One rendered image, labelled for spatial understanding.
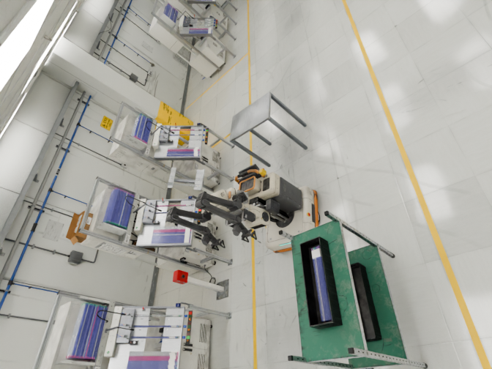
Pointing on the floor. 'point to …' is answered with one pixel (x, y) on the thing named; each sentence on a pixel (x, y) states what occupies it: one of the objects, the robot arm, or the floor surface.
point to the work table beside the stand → (259, 113)
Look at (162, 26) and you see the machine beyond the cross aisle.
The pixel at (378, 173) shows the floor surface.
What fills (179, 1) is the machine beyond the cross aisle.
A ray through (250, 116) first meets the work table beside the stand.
